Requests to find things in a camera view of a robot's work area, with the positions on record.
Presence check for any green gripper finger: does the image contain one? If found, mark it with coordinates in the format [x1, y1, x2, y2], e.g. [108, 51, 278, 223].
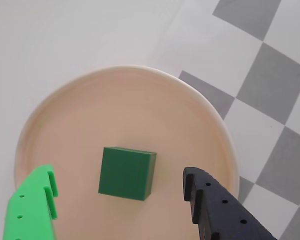
[2, 164, 59, 240]

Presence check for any grey white checkered mat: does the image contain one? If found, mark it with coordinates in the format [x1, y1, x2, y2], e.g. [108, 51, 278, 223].
[0, 0, 300, 240]

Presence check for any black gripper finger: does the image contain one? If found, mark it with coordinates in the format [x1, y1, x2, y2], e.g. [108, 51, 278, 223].
[182, 166, 277, 240]

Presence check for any cream round plate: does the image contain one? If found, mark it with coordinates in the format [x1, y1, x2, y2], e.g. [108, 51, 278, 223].
[13, 65, 241, 240]

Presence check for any dark green cube die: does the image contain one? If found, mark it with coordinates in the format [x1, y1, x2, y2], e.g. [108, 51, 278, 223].
[97, 146, 158, 202]

